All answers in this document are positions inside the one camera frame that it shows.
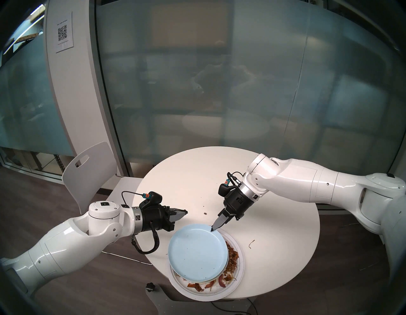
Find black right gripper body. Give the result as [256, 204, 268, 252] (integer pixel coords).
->
[224, 187, 255, 220]

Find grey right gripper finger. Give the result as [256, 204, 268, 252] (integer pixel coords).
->
[216, 213, 234, 230]
[211, 208, 227, 231]

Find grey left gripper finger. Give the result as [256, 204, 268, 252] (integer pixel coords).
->
[166, 206, 188, 218]
[164, 212, 187, 231]

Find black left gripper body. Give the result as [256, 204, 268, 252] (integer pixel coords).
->
[139, 203, 170, 233]

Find light blue plastic plate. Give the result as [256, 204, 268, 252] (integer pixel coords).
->
[168, 223, 229, 280]

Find brown food leftovers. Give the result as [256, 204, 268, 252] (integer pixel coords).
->
[178, 241, 240, 291]

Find large white paper plate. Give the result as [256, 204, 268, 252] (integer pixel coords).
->
[170, 229, 245, 300]

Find white plastic chair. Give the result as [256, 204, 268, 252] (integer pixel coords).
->
[62, 141, 153, 265]

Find metal storage rack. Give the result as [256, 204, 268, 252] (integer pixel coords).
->
[0, 147, 76, 183]

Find QR code paper sign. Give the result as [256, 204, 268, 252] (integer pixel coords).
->
[56, 12, 74, 53]

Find linear ceiling light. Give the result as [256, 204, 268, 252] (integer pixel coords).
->
[3, 4, 45, 56]

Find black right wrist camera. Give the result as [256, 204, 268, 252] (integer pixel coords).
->
[218, 180, 235, 197]

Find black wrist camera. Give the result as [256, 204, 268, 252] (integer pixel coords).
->
[218, 180, 235, 197]
[141, 191, 163, 207]

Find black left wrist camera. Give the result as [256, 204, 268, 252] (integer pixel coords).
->
[141, 191, 163, 207]

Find thin black camera cable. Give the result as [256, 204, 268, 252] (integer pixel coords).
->
[226, 171, 245, 188]
[121, 191, 145, 208]

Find thick black looped cable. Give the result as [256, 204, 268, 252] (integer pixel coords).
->
[132, 228, 159, 254]

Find black floor cable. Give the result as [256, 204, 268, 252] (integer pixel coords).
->
[209, 298, 258, 315]

